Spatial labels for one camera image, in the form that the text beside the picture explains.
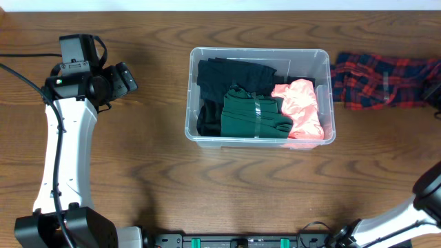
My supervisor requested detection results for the pink garment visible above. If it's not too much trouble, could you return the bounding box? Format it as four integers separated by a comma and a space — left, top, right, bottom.
271, 79, 325, 140

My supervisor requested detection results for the dark green garment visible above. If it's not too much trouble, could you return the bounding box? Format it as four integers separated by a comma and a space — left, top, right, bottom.
220, 85, 294, 138

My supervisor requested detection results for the black mounting rail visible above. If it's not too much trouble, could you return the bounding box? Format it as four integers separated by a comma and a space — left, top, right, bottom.
143, 231, 336, 248

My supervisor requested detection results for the red plaid shirt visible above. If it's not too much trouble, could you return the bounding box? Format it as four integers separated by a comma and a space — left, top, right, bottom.
331, 52, 440, 110

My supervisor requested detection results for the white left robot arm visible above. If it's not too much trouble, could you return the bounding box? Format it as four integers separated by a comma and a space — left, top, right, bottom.
14, 61, 143, 247

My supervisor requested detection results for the black garment with stripe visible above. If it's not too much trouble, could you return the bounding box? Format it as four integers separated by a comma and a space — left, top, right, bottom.
196, 56, 287, 104

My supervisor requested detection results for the clear plastic storage bin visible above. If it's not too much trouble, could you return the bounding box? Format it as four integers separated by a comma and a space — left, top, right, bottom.
185, 47, 336, 149

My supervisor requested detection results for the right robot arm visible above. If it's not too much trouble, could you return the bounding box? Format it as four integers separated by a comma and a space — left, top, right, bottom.
327, 163, 440, 248

